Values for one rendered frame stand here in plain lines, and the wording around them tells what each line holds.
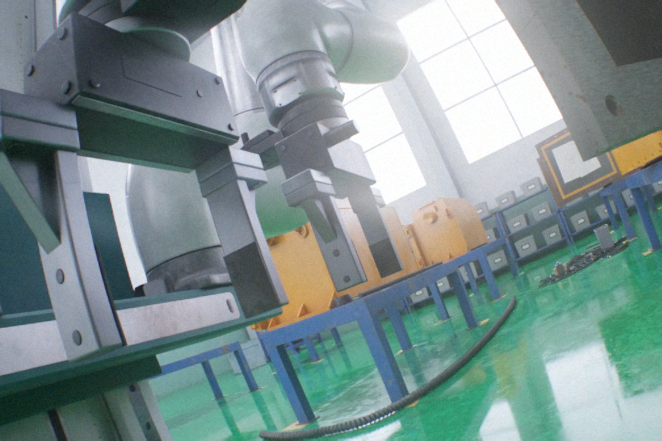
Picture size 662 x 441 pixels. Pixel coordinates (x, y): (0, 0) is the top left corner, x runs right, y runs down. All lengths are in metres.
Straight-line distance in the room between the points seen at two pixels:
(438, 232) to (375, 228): 5.07
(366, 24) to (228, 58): 0.34
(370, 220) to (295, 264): 2.28
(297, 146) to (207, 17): 0.21
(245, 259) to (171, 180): 0.41
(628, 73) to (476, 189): 8.89
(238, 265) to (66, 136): 0.14
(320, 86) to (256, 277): 0.26
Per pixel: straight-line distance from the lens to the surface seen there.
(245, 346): 9.09
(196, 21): 0.27
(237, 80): 0.85
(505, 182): 9.05
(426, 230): 5.65
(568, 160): 3.88
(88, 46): 0.22
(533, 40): 0.27
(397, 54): 0.66
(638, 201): 3.81
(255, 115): 0.81
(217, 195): 0.29
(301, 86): 0.48
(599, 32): 0.29
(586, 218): 8.02
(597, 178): 3.82
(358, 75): 0.62
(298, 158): 0.44
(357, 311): 2.46
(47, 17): 0.98
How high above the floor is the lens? 0.64
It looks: 9 degrees up
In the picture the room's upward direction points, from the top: 22 degrees counter-clockwise
